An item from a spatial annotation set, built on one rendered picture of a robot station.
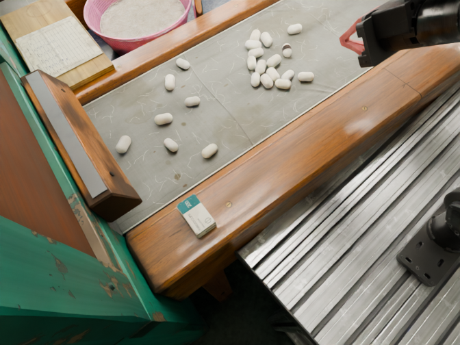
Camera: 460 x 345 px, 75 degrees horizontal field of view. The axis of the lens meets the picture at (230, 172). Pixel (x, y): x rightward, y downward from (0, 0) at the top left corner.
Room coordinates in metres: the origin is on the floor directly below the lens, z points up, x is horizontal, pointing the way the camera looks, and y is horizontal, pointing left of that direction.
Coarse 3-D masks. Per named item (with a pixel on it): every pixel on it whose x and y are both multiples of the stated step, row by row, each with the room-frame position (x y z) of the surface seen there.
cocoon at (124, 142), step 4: (124, 136) 0.34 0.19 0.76; (128, 136) 0.34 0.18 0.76; (120, 140) 0.33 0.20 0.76; (124, 140) 0.33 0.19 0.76; (128, 140) 0.33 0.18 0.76; (116, 144) 0.32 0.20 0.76; (120, 144) 0.32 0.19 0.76; (124, 144) 0.32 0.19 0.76; (128, 144) 0.32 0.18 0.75; (116, 148) 0.32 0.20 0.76; (120, 148) 0.31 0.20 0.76; (124, 148) 0.31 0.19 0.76; (120, 152) 0.31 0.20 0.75; (124, 152) 0.31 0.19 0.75
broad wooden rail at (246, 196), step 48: (432, 48) 0.47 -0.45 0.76; (336, 96) 0.38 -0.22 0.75; (384, 96) 0.36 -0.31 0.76; (432, 96) 0.39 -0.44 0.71; (288, 144) 0.28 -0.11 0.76; (336, 144) 0.27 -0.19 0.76; (192, 192) 0.21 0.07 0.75; (240, 192) 0.20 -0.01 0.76; (288, 192) 0.19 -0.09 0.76; (144, 240) 0.13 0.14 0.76; (192, 240) 0.12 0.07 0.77; (240, 240) 0.13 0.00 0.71; (192, 288) 0.07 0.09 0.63
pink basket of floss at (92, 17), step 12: (96, 0) 0.78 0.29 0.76; (108, 0) 0.80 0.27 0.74; (180, 0) 0.79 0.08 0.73; (84, 12) 0.71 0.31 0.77; (96, 12) 0.75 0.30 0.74; (96, 24) 0.71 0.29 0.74; (180, 24) 0.65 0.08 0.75; (108, 36) 0.61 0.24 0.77; (144, 36) 0.60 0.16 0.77; (156, 36) 0.60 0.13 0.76; (120, 48) 0.62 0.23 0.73; (132, 48) 0.61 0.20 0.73
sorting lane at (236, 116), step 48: (288, 0) 0.72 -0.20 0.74; (336, 0) 0.69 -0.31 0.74; (384, 0) 0.67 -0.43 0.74; (192, 48) 0.58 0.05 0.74; (240, 48) 0.56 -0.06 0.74; (336, 48) 0.53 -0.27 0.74; (144, 96) 0.45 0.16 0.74; (192, 96) 0.44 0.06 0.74; (240, 96) 0.42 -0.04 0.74; (288, 96) 0.41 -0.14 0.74; (144, 144) 0.33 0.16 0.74; (192, 144) 0.32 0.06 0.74; (240, 144) 0.30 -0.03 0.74; (144, 192) 0.23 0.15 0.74
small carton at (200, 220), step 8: (184, 200) 0.18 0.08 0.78; (192, 200) 0.18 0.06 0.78; (184, 208) 0.17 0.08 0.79; (192, 208) 0.17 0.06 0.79; (200, 208) 0.17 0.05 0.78; (184, 216) 0.16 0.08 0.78; (192, 216) 0.16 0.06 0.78; (200, 216) 0.15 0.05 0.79; (208, 216) 0.15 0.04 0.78; (192, 224) 0.14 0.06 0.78; (200, 224) 0.14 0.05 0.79; (208, 224) 0.14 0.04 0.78; (200, 232) 0.13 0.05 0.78
